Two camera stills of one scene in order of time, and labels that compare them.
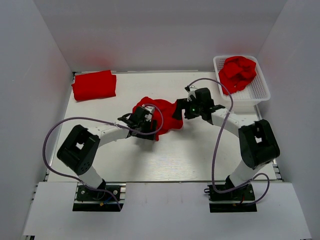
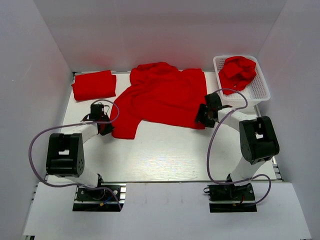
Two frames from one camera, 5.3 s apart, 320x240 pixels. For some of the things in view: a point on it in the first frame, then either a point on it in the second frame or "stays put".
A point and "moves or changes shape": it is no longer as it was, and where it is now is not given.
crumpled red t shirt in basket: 236,73 stays put
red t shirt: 163,110 moves or changes shape
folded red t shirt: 94,85 stays put
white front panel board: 163,211 stays put
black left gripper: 154,126 → 108,130
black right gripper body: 192,108 → 207,114
